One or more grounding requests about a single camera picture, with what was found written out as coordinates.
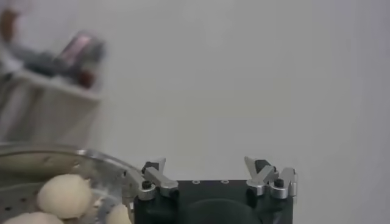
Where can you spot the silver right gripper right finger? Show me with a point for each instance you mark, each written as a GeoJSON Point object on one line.
{"type": "Point", "coordinates": [262, 178]}

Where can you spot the stainless steel steamer basket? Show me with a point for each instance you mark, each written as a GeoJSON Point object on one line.
{"type": "Point", "coordinates": [12, 198]}

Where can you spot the white steamed baozi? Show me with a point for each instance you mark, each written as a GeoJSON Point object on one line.
{"type": "Point", "coordinates": [33, 219]}
{"type": "Point", "coordinates": [119, 215]}
{"type": "Point", "coordinates": [64, 196]}

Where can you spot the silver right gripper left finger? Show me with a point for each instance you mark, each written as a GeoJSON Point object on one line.
{"type": "Point", "coordinates": [158, 179]}

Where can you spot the white side desk with cup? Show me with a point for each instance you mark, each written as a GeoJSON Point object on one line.
{"type": "Point", "coordinates": [45, 115]}

